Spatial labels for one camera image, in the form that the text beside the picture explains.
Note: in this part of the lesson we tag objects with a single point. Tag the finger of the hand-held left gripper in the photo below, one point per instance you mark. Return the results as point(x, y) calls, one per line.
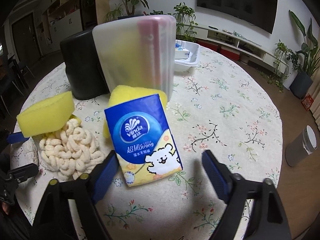
point(23, 172)
point(18, 138)

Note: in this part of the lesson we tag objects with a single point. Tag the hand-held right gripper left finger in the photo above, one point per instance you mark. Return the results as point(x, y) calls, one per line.
point(105, 177)

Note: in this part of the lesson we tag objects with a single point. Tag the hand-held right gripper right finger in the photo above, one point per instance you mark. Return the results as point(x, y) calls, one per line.
point(215, 175)

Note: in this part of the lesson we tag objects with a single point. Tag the yellow sponge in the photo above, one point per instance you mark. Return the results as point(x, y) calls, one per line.
point(45, 115)
point(125, 93)

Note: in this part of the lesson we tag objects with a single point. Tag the cream chenille cloth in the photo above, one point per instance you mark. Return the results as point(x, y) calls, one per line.
point(70, 150)

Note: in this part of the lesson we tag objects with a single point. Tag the blue tissue pack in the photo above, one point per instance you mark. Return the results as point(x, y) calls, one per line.
point(142, 140)

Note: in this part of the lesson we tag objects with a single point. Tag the white plastic basket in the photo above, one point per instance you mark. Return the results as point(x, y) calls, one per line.
point(186, 63)

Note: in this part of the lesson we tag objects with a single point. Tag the dark dining chair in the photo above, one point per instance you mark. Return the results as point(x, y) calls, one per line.
point(23, 76)

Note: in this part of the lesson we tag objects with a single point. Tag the grey cylindrical bin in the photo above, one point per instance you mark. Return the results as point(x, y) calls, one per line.
point(298, 146)

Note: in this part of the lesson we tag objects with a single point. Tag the black cylindrical container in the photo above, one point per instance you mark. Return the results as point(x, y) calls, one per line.
point(80, 67)

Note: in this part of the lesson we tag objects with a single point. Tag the small red box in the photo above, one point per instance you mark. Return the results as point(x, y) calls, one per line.
point(307, 102)

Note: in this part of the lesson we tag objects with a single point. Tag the red storage box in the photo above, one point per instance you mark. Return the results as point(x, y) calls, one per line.
point(228, 53)
point(207, 43)

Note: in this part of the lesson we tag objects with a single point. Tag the translucent plastic container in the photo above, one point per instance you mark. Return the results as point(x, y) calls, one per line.
point(120, 55)

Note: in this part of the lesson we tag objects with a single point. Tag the dark grey plant pot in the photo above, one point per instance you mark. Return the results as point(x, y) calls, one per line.
point(301, 83)

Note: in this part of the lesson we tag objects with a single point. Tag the small white blue packet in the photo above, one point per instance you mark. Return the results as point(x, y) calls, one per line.
point(182, 52)

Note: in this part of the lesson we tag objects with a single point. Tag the vine plant on cabinet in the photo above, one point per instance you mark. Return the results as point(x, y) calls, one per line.
point(282, 55)

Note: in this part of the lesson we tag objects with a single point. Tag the white television cabinet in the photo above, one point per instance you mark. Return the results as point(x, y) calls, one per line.
point(250, 41)

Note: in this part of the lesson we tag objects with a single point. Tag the large leaf houseplant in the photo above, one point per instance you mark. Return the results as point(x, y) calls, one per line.
point(307, 47)

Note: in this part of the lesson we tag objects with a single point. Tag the trailing green houseplant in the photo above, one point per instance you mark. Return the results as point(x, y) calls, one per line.
point(185, 17)

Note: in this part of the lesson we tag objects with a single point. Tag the dark blue plant pot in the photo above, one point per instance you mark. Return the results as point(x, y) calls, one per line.
point(128, 17)

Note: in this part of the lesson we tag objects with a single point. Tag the white wall cabinet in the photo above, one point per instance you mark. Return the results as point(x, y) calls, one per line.
point(62, 22)

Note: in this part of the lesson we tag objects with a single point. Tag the black wall television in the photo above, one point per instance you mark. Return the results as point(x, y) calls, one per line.
point(237, 2)

